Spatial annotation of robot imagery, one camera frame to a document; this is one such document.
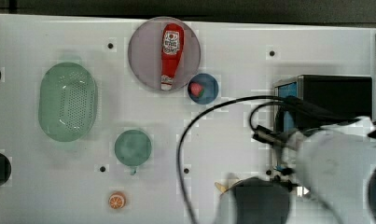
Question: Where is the black toaster oven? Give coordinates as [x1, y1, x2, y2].
[274, 75, 376, 198]

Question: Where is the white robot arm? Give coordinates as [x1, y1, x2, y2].
[214, 117, 376, 224]

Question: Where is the pink green toy fruit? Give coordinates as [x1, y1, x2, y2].
[188, 82, 204, 98]

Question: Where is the blue small bowl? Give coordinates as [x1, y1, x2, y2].
[188, 73, 219, 105]

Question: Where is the grey round plate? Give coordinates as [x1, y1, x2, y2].
[128, 17, 201, 91]

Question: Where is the green mug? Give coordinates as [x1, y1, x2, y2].
[114, 130, 152, 175]

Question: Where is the red ketchup bottle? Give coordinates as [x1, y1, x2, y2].
[160, 23, 185, 91]

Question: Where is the orange slice toy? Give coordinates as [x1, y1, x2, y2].
[108, 191, 126, 209]

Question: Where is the green perforated colander basket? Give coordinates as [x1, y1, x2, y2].
[38, 63, 98, 142]

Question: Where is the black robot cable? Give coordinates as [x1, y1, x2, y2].
[175, 94, 357, 224]

